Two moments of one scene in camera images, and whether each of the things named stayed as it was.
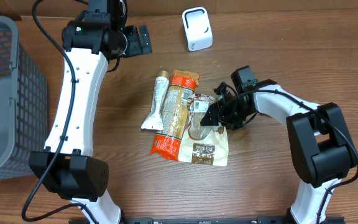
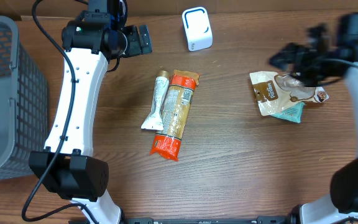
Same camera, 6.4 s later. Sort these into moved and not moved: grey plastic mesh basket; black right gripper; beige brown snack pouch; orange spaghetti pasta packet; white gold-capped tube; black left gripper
Moved: black right gripper; beige brown snack pouch
Not moved: white gold-capped tube; orange spaghetti pasta packet; black left gripper; grey plastic mesh basket
